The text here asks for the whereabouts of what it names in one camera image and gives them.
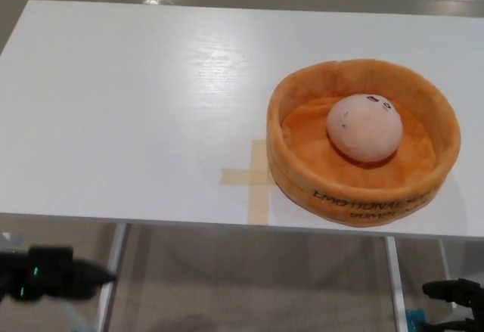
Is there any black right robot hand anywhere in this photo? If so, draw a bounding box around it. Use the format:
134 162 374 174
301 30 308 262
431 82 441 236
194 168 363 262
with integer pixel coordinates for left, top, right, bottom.
415 278 484 332

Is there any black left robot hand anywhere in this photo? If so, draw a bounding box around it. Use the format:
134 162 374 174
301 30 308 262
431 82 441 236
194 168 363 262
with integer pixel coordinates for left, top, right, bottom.
0 247 116 303

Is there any long beige masking tape strip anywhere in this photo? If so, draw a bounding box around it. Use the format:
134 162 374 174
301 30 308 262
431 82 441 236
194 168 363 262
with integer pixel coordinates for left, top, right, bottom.
247 138 270 225

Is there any short beige masking tape strip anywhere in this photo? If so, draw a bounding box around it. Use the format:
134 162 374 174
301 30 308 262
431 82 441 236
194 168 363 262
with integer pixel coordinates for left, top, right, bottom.
220 167 273 186

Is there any orange plush round plate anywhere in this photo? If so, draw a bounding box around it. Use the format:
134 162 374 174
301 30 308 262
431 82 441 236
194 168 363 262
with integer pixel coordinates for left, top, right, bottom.
266 58 462 227

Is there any white metal table leg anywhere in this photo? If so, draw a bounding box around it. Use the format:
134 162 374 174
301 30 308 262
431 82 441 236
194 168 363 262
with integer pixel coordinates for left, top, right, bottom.
100 222 132 332
385 236 411 332
437 237 455 284

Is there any pink round plush toy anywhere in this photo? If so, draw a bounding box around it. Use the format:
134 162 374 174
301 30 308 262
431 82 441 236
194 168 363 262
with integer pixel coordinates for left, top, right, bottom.
326 95 404 163

